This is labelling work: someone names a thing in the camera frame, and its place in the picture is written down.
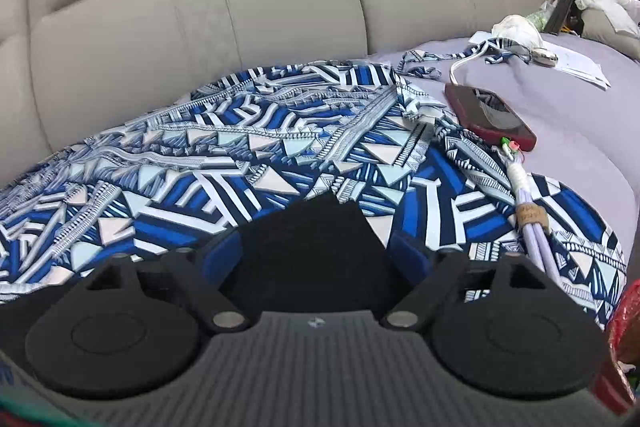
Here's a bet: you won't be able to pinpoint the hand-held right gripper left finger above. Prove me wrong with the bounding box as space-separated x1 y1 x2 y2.
84 234 252 334

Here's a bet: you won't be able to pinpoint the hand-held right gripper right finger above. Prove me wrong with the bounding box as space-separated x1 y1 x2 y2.
379 231 555 331

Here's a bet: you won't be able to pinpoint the black pants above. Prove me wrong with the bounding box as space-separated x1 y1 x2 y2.
226 194 402 314

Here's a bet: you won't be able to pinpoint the blue white patterned blanket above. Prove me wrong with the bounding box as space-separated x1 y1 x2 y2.
0 38 629 329

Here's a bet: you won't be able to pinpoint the phone in red case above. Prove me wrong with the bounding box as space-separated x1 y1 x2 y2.
444 82 538 152

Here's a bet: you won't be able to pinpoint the lavender sheet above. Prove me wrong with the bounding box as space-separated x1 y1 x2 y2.
365 29 640 258

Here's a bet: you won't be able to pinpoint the red plastic bag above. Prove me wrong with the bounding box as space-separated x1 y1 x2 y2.
592 279 640 415

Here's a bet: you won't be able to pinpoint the small white device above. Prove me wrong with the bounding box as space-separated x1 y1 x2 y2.
529 48 559 68

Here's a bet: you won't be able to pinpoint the beige leather sofa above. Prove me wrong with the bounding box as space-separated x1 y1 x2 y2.
0 0 551 188

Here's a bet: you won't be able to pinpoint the white paper sheets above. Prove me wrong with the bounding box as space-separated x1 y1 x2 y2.
542 43 613 88

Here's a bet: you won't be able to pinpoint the dark framed board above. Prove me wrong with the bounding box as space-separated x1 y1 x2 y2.
544 0 581 34

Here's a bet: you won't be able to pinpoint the lavender cable bundle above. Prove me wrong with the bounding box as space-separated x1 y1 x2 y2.
499 136 565 293

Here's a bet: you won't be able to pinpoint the white charging cable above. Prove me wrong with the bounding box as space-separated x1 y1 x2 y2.
449 41 496 86

